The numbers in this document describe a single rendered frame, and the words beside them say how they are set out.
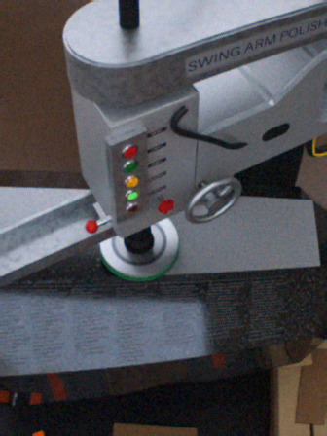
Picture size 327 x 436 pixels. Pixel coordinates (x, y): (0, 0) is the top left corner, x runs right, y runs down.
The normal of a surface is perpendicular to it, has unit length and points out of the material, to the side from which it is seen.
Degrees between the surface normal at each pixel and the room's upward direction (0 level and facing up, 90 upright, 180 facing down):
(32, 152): 0
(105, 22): 0
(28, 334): 45
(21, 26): 0
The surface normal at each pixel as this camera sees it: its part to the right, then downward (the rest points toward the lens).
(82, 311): 0.04, 0.22
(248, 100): -0.06, -0.50
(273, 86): -0.56, -0.15
